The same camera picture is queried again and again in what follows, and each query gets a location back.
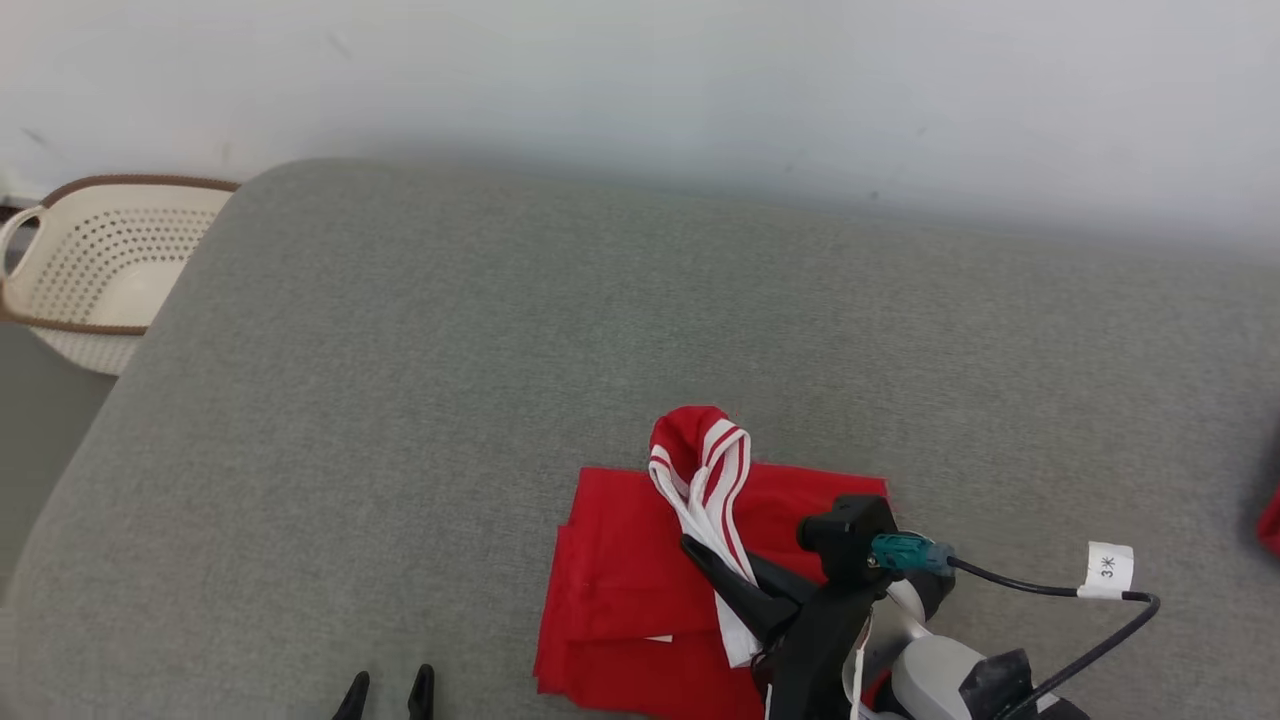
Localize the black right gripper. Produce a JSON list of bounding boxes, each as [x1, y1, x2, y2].
[[679, 534, 888, 720]]

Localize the red Bulls jersey white sleeves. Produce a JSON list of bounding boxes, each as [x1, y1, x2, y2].
[[532, 404, 891, 720]]

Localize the cream perforated laundry basket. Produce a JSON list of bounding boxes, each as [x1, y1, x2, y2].
[[0, 174, 242, 377]]

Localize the teal right camera connector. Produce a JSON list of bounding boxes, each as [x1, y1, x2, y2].
[[869, 532, 958, 578]]

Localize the white cable label tag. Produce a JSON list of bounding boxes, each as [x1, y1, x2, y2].
[[1077, 541, 1137, 600]]

